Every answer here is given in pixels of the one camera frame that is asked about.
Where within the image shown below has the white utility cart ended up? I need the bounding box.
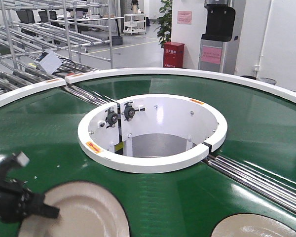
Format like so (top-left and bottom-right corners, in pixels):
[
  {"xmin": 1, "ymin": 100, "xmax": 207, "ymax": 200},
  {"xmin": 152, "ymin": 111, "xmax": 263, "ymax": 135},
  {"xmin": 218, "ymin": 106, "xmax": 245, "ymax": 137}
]
[{"xmin": 123, "ymin": 13, "xmax": 146, "ymax": 35}]

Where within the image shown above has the pink notice on wall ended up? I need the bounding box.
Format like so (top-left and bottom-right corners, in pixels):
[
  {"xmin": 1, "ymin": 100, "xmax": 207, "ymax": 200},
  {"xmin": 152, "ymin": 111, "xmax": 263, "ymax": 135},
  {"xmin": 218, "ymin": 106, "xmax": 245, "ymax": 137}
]
[{"xmin": 177, "ymin": 11, "xmax": 192, "ymax": 25}]

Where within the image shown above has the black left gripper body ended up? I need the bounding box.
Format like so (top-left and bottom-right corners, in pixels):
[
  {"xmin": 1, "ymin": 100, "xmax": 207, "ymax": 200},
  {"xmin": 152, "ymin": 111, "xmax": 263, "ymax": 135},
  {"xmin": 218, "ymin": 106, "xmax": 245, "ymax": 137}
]
[{"xmin": 0, "ymin": 180, "xmax": 33, "ymax": 223}]

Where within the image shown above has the water dispenser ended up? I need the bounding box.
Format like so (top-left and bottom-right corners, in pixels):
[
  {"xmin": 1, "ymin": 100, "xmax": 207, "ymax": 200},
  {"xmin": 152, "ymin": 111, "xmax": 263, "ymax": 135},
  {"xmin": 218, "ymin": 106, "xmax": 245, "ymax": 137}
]
[{"xmin": 198, "ymin": 0, "xmax": 235, "ymax": 73}]

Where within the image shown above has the white inner ring guard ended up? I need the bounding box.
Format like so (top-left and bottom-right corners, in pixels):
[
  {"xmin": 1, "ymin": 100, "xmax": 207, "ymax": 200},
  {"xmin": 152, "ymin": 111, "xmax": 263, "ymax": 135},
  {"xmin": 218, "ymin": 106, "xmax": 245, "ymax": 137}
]
[{"xmin": 77, "ymin": 94, "xmax": 227, "ymax": 173}]

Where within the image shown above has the black bearing block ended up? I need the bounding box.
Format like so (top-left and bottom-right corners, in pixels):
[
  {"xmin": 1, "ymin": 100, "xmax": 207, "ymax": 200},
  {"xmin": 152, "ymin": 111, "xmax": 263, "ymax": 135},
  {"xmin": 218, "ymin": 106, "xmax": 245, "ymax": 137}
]
[
  {"xmin": 105, "ymin": 107, "xmax": 118, "ymax": 128},
  {"xmin": 123, "ymin": 102, "xmax": 146, "ymax": 121}
]

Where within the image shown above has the steel rollers gap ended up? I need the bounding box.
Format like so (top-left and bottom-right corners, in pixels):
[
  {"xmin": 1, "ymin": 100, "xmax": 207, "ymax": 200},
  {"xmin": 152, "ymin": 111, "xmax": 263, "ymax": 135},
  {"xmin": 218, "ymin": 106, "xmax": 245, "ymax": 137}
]
[
  {"xmin": 203, "ymin": 155, "xmax": 296, "ymax": 214},
  {"xmin": 62, "ymin": 84, "xmax": 115, "ymax": 106}
]

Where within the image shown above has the green round conveyor belt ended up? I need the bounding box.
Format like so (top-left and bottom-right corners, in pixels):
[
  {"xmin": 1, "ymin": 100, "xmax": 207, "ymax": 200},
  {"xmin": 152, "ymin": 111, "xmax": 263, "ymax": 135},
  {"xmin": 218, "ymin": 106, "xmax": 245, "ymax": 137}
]
[{"xmin": 0, "ymin": 75, "xmax": 296, "ymax": 237}]

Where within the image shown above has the white control box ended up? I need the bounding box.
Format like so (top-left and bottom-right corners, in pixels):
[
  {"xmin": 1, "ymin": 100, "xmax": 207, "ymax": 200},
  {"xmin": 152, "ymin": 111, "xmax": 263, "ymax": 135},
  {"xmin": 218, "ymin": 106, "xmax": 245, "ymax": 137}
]
[{"xmin": 34, "ymin": 50, "xmax": 62, "ymax": 74}]

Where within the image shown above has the beige plate black rim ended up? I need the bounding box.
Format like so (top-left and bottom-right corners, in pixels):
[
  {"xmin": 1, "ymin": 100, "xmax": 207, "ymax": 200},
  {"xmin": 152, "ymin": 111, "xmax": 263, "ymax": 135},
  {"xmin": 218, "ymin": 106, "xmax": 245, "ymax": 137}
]
[
  {"xmin": 18, "ymin": 181, "xmax": 130, "ymax": 237},
  {"xmin": 211, "ymin": 213, "xmax": 296, "ymax": 237}
]

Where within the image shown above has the red fire cabinet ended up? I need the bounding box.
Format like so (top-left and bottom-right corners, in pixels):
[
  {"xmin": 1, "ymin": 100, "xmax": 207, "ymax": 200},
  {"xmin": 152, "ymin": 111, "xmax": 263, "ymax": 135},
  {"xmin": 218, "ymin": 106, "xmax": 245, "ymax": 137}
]
[{"xmin": 163, "ymin": 41, "xmax": 185, "ymax": 68}]

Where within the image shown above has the metal roller rack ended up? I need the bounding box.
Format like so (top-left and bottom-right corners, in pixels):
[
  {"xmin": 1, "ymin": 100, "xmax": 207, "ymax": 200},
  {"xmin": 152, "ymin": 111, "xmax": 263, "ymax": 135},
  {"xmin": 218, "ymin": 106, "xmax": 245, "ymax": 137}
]
[{"xmin": 0, "ymin": 0, "xmax": 113, "ymax": 95}]

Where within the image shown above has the black bearing block right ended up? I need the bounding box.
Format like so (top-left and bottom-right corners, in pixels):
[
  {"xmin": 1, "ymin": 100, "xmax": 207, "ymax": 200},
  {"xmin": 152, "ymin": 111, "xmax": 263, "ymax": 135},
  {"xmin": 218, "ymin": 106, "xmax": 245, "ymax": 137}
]
[{"xmin": 123, "ymin": 102, "xmax": 146, "ymax": 121}]

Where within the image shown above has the steel rollers left gap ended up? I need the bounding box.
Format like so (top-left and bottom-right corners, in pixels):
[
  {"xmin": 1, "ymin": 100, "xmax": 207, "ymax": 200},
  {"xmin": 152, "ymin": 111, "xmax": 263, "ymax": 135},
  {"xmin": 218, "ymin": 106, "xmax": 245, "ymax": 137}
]
[{"xmin": 62, "ymin": 84, "xmax": 115, "ymax": 106}]

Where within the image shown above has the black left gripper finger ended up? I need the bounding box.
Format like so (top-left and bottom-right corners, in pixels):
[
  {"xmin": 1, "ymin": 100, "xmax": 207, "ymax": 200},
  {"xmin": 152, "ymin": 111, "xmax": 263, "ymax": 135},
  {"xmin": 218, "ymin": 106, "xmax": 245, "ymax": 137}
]
[
  {"xmin": 29, "ymin": 194, "xmax": 60, "ymax": 219},
  {"xmin": 0, "ymin": 152, "xmax": 30, "ymax": 188}
]

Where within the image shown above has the black bearing block left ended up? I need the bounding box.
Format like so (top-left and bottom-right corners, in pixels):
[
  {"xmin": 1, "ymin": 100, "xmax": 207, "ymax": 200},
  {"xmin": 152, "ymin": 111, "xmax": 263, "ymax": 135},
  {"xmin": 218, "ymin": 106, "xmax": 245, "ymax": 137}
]
[{"xmin": 105, "ymin": 107, "xmax": 118, "ymax": 128}]

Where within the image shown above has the white outer rim guard right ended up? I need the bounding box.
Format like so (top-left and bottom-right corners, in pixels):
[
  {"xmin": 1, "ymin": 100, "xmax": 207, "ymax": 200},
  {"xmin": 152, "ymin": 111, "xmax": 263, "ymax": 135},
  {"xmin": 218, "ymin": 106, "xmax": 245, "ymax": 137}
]
[{"xmin": 65, "ymin": 67, "xmax": 296, "ymax": 104}]

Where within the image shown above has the green potted plant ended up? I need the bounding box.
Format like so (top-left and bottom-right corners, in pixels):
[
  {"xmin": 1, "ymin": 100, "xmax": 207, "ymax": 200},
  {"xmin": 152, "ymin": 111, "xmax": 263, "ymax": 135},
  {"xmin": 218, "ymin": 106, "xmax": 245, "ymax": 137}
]
[{"xmin": 156, "ymin": 0, "xmax": 173, "ymax": 48}]

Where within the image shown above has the steel rollers right gap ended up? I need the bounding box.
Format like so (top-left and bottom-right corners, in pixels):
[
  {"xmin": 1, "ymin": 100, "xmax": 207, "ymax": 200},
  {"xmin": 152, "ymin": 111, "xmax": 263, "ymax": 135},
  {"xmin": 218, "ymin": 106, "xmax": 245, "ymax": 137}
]
[{"xmin": 203, "ymin": 155, "xmax": 296, "ymax": 214}]

